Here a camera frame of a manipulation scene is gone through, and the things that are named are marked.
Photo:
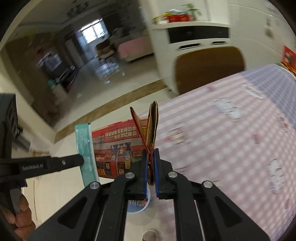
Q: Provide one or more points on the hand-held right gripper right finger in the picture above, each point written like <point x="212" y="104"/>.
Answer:
<point x="156" y="171"/>

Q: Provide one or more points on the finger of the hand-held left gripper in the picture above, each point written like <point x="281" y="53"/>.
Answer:
<point x="57" y="163"/>

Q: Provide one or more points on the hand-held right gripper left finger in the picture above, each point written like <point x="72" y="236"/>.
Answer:
<point x="145" y="169"/>

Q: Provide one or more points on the teal packet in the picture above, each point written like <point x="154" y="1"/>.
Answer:
<point x="83" y="141"/>

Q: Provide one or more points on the red printed cardboard box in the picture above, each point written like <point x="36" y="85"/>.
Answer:
<point x="115" y="148"/>

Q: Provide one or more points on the light blue plastic bucket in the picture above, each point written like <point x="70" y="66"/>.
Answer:
<point x="138" y="207"/>

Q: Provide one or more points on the person's left hand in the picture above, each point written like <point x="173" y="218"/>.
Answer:
<point x="23" y="220"/>

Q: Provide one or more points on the pink checked tablecloth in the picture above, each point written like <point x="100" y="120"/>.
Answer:
<point x="219" y="150"/>

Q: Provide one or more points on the brown wooden chair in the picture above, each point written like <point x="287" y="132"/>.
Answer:
<point x="208" y="69"/>

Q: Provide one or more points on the pink sofa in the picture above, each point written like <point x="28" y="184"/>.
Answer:
<point x="134" y="48"/>

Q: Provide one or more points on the small brown armchair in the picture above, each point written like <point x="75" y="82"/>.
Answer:
<point x="105" y="49"/>

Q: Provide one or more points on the window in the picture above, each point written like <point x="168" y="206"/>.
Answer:
<point x="94" y="31"/>

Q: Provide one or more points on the white cabinet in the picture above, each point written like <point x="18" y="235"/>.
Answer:
<point x="196" y="30"/>

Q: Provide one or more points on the yellow packet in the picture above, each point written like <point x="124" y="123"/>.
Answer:
<point x="159" y="20"/>

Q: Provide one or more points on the red boxes on cabinet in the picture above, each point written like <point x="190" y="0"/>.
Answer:
<point x="178" y="18"/>

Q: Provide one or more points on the green potted plant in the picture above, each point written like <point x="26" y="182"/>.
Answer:
<point x="193" y="9"/>

